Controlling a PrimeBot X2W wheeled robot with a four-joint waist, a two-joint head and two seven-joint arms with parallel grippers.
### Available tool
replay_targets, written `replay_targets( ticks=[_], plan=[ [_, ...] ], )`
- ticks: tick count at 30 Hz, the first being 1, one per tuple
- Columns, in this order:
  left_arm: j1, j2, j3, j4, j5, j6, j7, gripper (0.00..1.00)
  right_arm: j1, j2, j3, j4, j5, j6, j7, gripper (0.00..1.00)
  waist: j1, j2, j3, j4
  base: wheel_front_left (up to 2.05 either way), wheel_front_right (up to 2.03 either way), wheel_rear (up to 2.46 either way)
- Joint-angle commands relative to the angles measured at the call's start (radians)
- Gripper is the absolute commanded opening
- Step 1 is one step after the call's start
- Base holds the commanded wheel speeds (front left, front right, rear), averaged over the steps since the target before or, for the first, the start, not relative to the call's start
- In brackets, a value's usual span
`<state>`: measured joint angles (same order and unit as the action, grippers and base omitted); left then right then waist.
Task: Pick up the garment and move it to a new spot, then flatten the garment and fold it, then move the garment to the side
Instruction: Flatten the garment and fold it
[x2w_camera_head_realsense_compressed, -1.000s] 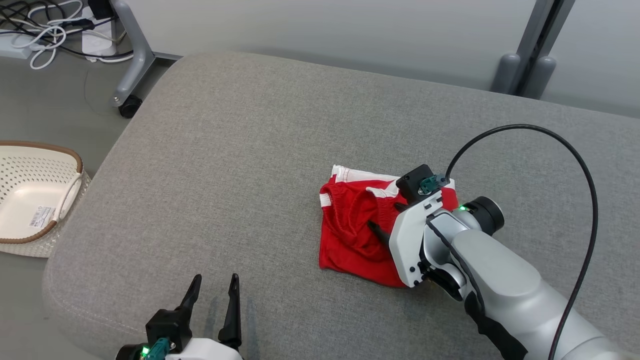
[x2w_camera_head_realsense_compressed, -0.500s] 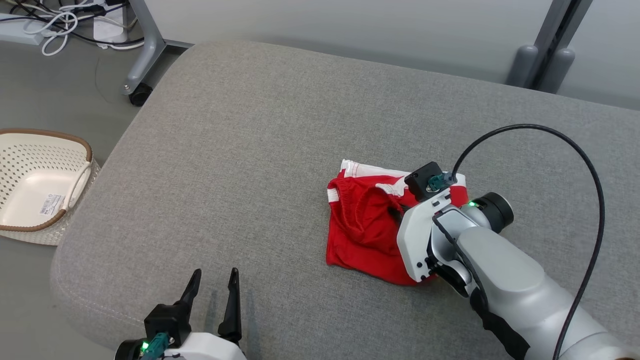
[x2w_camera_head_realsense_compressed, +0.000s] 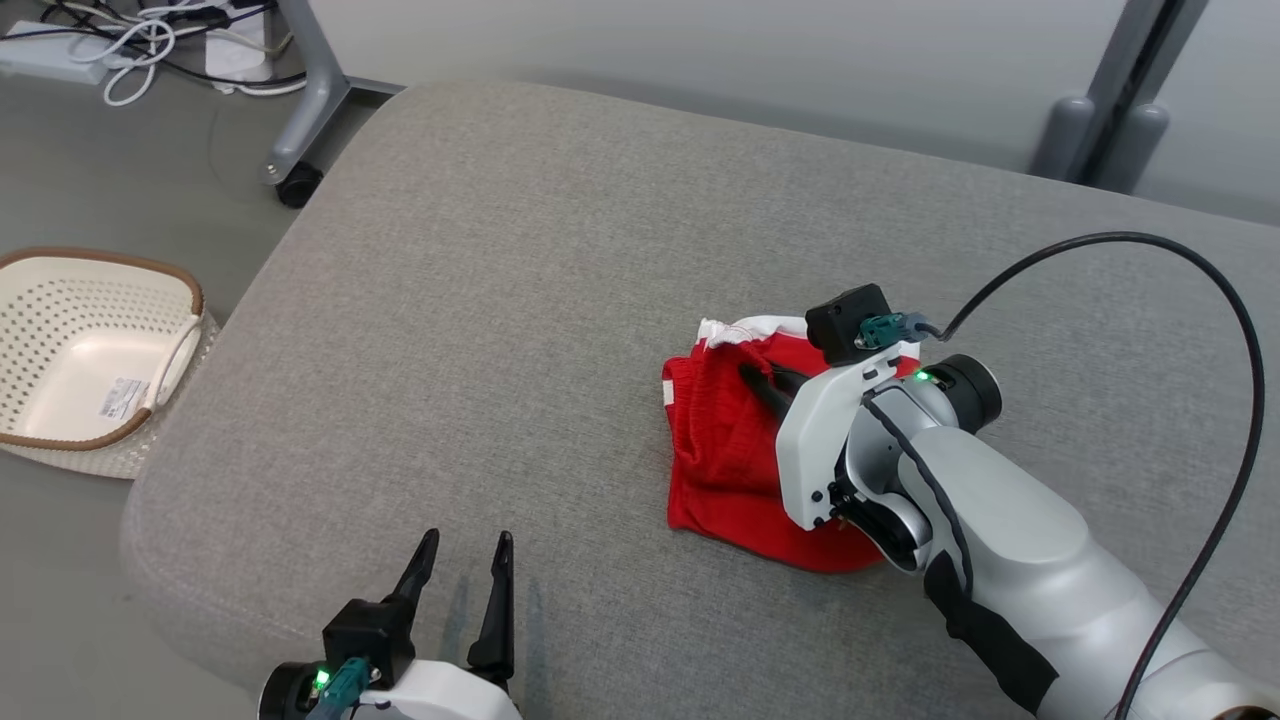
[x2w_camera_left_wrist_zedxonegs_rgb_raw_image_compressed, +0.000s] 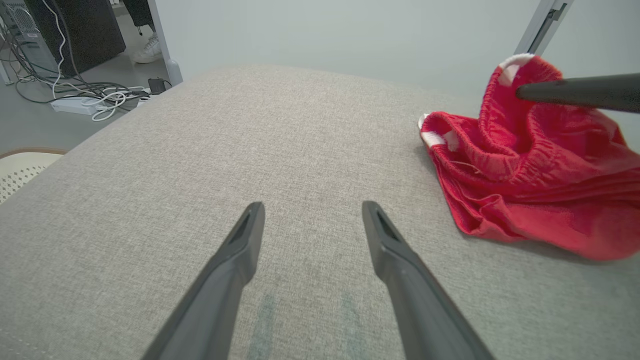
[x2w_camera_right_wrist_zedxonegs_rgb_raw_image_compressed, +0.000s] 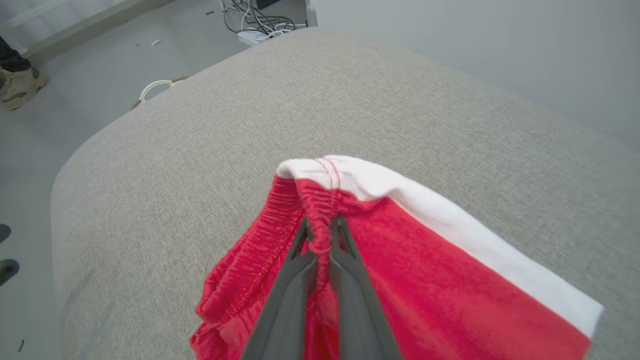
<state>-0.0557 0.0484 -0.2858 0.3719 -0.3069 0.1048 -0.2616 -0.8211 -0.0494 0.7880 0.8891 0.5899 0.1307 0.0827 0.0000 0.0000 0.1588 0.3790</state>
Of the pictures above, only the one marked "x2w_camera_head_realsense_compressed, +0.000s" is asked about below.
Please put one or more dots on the cream perforated laundry basket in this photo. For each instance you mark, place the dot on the cream perforated laundry basket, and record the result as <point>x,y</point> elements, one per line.
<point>80,350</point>

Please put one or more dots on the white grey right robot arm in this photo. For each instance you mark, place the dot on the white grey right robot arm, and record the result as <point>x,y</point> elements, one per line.
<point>1020,540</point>

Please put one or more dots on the white adapter box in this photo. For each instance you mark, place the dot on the white adapter box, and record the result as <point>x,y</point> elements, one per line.
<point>240,50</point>

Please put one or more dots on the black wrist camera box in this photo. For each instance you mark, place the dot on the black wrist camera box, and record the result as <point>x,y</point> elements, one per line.
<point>370,635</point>
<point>845,320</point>

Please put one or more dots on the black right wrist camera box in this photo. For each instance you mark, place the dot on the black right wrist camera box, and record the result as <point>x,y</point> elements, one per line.
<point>845,320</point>

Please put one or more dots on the red shorts with white stripe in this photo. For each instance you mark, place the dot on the red shorts with white stripe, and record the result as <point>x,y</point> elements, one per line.
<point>720,460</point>

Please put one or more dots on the grey cart leg with caster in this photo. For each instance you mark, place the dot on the grey cart leg with caster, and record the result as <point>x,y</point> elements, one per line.
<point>310,110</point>

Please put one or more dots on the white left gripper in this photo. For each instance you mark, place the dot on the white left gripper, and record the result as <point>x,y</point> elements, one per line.
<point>450,695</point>

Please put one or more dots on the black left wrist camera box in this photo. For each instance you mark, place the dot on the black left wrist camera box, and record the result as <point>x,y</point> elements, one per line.
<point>370,635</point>

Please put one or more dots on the grey partition post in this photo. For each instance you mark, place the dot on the grey partition post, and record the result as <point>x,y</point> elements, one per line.
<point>1070,130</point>

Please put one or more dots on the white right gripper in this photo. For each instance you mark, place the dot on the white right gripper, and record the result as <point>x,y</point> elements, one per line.
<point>810,450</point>

